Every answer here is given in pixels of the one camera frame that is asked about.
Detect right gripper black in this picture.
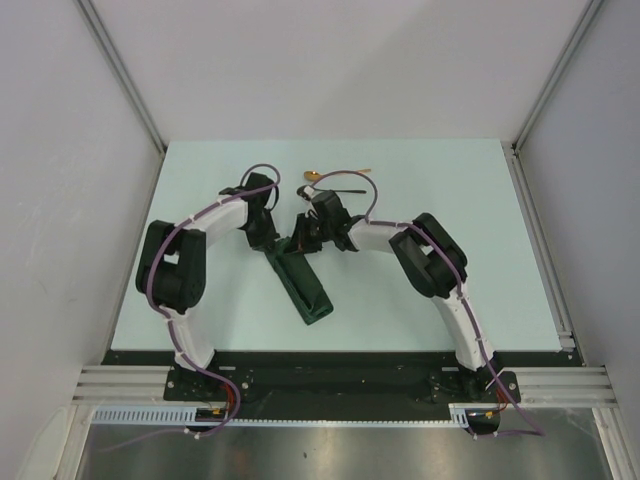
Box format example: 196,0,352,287
285,213,334,256

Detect dark green cloth napkin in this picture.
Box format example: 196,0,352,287
265,238,334,325

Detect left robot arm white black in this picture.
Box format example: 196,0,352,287
135,168,280,400

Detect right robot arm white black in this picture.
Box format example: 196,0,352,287
291,186,505,401

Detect black spoon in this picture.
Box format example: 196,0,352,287
315,187,367,195

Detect gold spoon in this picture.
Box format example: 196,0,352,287
303,169,371,182

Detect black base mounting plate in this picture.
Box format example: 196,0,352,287
102,349,584,421

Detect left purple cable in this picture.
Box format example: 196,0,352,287
97,163,282,454

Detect purple cable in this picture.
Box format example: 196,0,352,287
302,169,546,439
97,163,282,454

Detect left aluminium frame post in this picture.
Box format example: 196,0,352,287
73,0,168,159

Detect aluminium frame post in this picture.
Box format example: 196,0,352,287
73,0,168,159
511,0,608,154

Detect right white cable duct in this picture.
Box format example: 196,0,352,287
449,403,502,428

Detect white cable duct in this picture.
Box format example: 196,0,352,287
92,406,227,427
449,403,502,428

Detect left white cable duct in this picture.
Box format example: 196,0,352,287
92,406,227,427

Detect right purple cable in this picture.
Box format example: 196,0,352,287
302,169,546,439

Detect right aluminium rail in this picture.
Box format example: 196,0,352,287
502,142,614,406

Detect right aluminium frame post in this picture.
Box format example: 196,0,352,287
511,0,608,154

